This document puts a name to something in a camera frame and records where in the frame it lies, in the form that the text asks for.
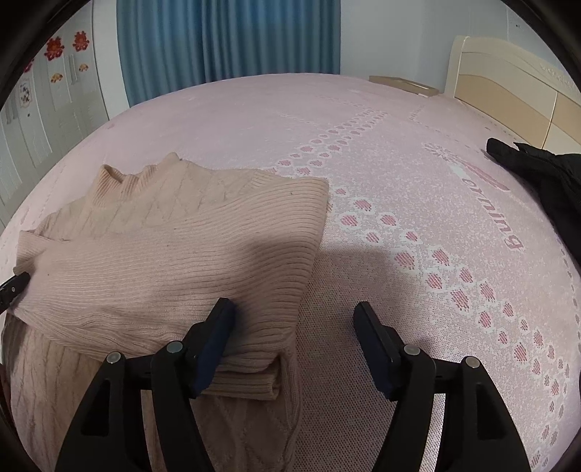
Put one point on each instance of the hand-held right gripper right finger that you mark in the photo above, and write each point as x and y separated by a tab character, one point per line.
374	349

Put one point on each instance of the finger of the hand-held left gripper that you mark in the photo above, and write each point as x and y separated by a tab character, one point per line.
11	288

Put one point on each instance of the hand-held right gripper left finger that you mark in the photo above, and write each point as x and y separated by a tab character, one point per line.
213	349

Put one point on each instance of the beige knitted sweater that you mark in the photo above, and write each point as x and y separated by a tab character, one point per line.
159	254

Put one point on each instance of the pink patterned bed mat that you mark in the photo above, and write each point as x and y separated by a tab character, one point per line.
408	181

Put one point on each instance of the white wardrobe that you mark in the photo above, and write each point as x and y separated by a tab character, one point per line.
54	118

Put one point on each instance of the black jacket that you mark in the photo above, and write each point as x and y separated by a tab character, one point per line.
544	181

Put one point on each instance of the red flower stickers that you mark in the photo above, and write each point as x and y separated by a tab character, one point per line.
53	47

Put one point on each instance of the beige bedside cabinet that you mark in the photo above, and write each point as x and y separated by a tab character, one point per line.
399	81

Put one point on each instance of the cream wooden headboard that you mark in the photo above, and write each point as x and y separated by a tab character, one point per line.
499	77

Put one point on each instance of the blue curtain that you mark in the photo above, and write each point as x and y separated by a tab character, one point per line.
227	41

